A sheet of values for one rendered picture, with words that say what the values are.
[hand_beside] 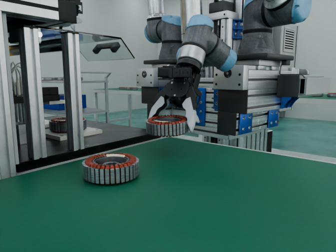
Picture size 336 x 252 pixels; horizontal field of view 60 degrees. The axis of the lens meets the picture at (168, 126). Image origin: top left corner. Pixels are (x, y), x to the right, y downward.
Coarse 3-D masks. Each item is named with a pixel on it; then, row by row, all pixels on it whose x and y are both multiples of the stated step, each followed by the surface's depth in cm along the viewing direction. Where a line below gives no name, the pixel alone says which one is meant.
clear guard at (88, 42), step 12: (48, 36) 81; (60, 36) 81; (84, 36) 81; (96, 36) 81; (108, 36) 83; (84, 48) 100; (96, 48) 97; (108, 48) 94; (120, 48) 90; (96, 60) 103
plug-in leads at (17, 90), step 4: (16, 64) 76; (12, 68) 77; (16, 68) 79; (12, 72) 76; (16, 72) 77; (12, 76) 79; (16, 76) 77; (20, 76) 81; (12, 80) 79; (16, 80) 77; (20, 80) 81; (12, 84) 79; (16, 84) 77; (20, 84) 81; (12, 88) 79; (16, 88) 77; (20, 88) 81; (16, 92) 78; (20, 92) 82
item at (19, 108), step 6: (42, 90) 81; (48, 90) 83; (54, 90) 84; (18, 96) 77; (48, 96) 83; (54, 96) 84; (18, 102) 76; (48, 102) 84; (54, 102) 85; (60, 102) 86; (18, 108) 80; (18, 114) 80; (18, 120) 82; (24, 120) 79
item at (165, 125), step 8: (152, 120) 73; (160, 120) 78; (168, 120) 79; (176, 120) 72; (184, 120) 73; (152, 128) 72; (160, 128) 71; (168, 128) 71; (176, 128) 71; (184, 128) 72; (160, 136) 72
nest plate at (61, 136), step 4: (48, 128) 95; (88, 128) 95; (92, 128) 95; (96, 128) 95; (48, 132) 88; (52, 132) 88; (56, 132) 88; (64, 132) 88; (84, 132) 89; (88, 132) 90; (92, 132) 91; (96, 132) 92; (100, 132) 93; (48, 136) 86; (52, 136) 85; (56, 136) 83; (60, 136) 83; (64, 136) 83; (60, 140) 83
